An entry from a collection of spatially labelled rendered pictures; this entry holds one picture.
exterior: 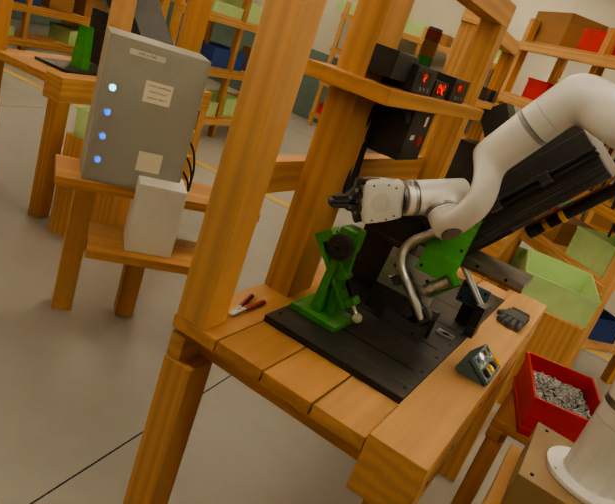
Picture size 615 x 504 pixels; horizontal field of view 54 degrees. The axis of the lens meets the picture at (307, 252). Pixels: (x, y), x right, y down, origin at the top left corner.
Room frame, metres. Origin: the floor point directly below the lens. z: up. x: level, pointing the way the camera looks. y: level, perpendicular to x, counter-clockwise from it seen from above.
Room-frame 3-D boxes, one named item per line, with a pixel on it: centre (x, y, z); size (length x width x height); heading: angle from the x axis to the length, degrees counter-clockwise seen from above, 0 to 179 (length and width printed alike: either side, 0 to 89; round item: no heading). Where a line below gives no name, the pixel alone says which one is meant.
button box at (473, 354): (1.55, -0.56, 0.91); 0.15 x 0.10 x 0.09; 155
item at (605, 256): (5.04, -1.76, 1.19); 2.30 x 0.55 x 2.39; 20
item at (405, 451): (1.73, -0.63, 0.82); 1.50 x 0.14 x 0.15; 155
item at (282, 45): (1.98, -0.10, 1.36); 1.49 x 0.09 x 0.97; 155
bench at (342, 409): (1.85, -0.37, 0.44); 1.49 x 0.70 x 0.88; 155
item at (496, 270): (1.88, -0.50, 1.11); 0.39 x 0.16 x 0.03; 65
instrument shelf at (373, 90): (1.96, -0.14, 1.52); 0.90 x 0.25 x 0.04; 155
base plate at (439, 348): (1.85, -0.37, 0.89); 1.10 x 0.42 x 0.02; 155
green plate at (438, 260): (1.76, -0.40, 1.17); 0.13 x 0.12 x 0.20; 155
